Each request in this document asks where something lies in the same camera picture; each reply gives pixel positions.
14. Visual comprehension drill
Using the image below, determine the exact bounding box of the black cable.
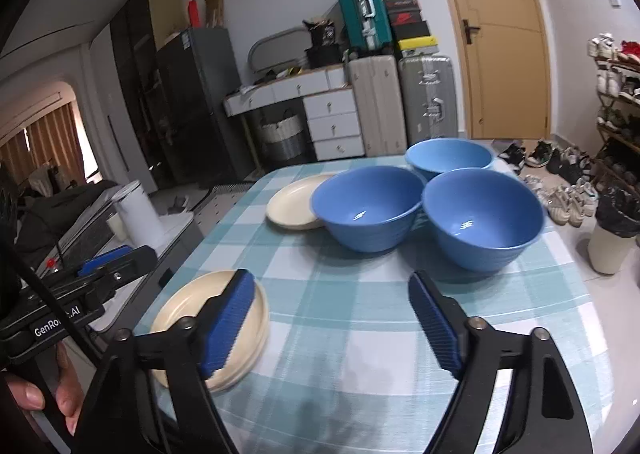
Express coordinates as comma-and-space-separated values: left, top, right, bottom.
0, 213, 82, 454

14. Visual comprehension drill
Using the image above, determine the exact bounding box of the silver hard suitcase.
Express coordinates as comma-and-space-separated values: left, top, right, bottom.
399, 55, 458, 145

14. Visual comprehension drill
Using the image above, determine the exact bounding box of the stack of shoe boxes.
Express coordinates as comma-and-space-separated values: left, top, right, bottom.
383, 0, 439, 59

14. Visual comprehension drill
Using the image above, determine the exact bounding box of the teal hard suitcase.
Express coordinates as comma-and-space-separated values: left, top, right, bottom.
338, 0, 393, 56

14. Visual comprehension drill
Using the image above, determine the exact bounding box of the woven laundry basket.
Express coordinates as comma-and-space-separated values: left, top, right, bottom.
258, 109, 306, 163

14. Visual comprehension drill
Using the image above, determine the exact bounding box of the person's left hand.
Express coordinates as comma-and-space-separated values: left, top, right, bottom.
6, 340, 87, 437

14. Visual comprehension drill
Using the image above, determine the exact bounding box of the wooden shoe rack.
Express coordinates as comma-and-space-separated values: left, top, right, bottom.
587, 33, 639, 193

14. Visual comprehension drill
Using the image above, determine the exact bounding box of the grey side cabinet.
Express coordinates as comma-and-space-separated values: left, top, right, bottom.
49, 210, 206, 335

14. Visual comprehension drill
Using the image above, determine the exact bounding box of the black refrigerator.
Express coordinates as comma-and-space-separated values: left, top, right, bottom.
156, 28, 255, 188

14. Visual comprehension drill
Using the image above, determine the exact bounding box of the black bag on desk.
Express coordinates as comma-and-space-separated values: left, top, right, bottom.
303, 18, 343, 69

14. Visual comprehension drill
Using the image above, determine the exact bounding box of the beige hard suitcase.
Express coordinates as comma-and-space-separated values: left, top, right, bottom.
347, 56, 408, 157

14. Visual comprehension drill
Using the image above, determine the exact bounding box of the white drawer desk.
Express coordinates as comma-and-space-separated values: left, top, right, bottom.
224, 64, 364, 162

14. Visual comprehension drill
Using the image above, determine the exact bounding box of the blue bowl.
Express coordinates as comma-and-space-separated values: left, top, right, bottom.
405, 138, 494, 181
422, 168, 546, 273
310, 166, 424, 254

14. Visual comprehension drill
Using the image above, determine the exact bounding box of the teal checkered tablecloth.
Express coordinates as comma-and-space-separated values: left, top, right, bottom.
136, 161, 613, 453

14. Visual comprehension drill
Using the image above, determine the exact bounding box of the white trash bin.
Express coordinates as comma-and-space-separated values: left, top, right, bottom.
587, 187, 639, 275

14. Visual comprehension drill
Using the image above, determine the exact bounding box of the wooden door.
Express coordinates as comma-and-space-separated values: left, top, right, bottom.
449, 0, 550, 140

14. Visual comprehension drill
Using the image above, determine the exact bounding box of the white electric kettle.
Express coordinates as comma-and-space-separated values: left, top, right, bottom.
112, 180, 165, 248

